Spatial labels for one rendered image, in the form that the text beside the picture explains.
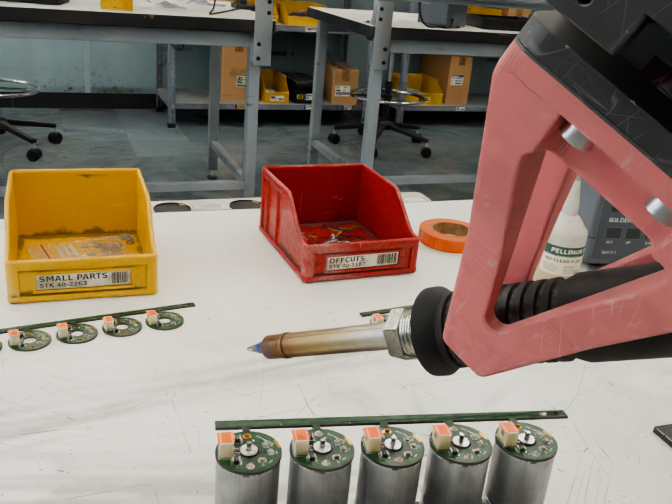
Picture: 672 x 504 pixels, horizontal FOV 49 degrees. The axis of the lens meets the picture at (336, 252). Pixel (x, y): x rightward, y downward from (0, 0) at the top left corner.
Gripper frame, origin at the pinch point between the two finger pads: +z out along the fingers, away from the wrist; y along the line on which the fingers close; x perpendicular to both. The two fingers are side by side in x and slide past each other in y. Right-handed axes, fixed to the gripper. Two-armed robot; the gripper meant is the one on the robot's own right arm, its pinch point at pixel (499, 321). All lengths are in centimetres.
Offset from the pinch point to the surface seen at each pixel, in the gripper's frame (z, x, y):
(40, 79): 248, -288, -245
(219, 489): 13.6, -3.0, 0.3
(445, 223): 23, -12, -44
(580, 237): 13.1, -1.9, -39.1
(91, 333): 27.6, -18.0, -9.6
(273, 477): 12.2, -1.9, -0.9
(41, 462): 23.6, -10.7, -0.1
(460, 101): 163, -134, -430
